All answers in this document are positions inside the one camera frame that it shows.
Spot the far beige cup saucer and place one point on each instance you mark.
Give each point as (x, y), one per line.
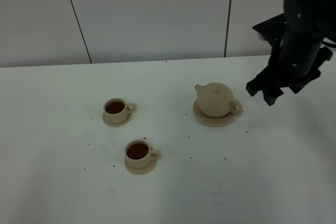
(120, 124)

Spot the beige cup saucer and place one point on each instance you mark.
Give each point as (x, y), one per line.
(141, 171)
(120, 124)

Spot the beige ceramic teapot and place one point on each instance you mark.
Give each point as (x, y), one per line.
(216, 100)

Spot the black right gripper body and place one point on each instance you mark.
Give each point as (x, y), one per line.
(308, 23)

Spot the far beige teacup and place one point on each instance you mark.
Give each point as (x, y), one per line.
(117, 110)

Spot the near beige teacup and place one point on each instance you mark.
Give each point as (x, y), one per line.
(140, 155)

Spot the beige teacup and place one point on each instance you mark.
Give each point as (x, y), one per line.
(140, 155)
(117, 110)

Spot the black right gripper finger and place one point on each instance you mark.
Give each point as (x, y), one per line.
(263, 81)
(272, 90)

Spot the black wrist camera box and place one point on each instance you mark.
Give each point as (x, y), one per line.
(272, 29)

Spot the beige teapot saucer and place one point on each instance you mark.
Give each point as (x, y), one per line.
(212, 122)

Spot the near beige cup saucer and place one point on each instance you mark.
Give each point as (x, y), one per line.
(141, 171)

